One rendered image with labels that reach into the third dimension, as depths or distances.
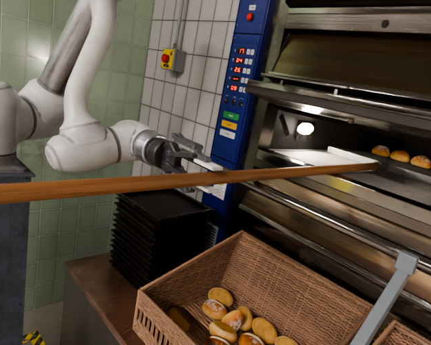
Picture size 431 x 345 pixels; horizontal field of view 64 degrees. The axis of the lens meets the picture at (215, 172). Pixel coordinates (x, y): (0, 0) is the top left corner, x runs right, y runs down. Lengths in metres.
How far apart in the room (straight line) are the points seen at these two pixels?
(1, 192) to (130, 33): 1.51
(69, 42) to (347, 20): 0.89
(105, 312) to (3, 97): 0.77
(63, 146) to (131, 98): 1.14
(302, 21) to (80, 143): 0.85
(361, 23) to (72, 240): 1.76
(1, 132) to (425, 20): 1.26
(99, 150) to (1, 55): 0.95
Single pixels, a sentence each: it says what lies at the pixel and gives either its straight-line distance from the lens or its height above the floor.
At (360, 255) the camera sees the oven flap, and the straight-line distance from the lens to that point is 1.18.
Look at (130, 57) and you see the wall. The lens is 1.99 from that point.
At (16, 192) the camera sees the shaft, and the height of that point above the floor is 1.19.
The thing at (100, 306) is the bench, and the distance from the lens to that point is 1.36.
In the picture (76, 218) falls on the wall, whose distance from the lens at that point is 2.10.
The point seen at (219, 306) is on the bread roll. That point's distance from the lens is 1.32.
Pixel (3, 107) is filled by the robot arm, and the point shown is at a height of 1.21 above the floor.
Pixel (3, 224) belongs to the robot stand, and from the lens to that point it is 1.33.
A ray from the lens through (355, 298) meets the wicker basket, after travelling 1.22.
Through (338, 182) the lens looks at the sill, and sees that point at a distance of 1.19.
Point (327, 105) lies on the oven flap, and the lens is 1.05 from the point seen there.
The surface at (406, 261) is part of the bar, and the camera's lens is 0.74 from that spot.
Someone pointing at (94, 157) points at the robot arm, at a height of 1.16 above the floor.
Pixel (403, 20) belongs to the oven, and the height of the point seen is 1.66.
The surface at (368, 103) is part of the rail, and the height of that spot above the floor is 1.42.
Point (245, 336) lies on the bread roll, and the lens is 1.24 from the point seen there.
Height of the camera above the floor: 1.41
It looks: 15 degrees down
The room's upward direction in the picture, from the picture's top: 11 degrees clockwise
